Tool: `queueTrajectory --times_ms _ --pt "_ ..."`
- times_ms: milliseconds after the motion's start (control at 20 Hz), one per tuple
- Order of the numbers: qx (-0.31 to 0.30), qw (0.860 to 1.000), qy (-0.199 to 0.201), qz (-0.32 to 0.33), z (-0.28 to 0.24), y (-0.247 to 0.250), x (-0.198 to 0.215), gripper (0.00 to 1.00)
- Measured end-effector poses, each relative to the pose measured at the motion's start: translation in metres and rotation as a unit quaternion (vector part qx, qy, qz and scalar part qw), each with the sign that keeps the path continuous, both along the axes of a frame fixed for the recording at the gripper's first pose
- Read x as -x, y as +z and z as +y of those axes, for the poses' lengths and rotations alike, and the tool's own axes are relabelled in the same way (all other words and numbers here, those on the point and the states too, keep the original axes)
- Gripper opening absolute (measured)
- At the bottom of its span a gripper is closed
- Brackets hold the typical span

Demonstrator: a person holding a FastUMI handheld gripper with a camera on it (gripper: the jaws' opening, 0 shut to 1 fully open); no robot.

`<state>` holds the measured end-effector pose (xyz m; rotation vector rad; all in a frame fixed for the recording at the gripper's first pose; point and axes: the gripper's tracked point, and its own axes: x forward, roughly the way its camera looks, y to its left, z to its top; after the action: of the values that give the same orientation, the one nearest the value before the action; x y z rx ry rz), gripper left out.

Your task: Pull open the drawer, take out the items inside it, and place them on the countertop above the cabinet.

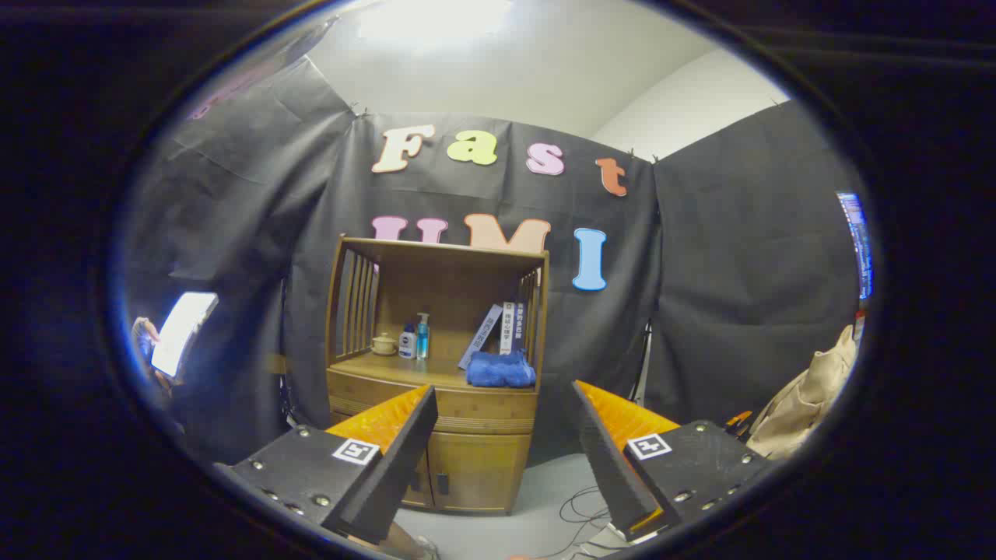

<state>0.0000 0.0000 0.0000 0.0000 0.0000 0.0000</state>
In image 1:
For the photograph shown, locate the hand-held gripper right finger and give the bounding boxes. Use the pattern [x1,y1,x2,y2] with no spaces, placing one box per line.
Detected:
[572,380,773,543]

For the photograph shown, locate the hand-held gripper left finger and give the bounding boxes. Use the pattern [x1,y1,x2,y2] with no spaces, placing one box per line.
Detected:
[212,383,439,545]

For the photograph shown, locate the wooden drawer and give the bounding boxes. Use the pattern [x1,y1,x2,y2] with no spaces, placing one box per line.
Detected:
[327,368,539,435]

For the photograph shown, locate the wooden cabinet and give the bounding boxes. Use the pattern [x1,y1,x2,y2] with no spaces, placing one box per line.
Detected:
[325,236,550,516]

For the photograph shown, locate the wooden countertop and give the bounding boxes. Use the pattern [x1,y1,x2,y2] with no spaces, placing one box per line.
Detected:
[330,350,539,392]

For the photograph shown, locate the black light stand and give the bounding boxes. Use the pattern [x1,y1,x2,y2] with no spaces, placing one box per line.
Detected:
[630,319,653,405]

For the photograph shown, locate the blue towel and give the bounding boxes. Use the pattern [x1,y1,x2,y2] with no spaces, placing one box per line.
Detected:
[465,349,538,389]

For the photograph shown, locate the grey leaning book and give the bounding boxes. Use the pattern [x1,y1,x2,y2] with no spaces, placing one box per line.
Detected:
[458,304,504,371]

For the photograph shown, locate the beige cloth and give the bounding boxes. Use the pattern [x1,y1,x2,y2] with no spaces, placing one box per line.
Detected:
[747,325,858,461]

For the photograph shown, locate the black backdrop cloth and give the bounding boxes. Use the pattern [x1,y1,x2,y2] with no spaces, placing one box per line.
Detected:
[124,54,861,467]

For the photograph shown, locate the bright white screen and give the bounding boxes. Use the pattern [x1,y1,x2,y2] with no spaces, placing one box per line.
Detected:
[150,292,219,380]

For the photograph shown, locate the blue computer monitor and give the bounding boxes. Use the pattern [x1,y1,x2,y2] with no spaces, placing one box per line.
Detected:
[836,191,875,300]

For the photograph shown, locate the black floor cable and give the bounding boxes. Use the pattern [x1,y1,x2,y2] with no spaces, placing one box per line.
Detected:
[537,486,615,559]

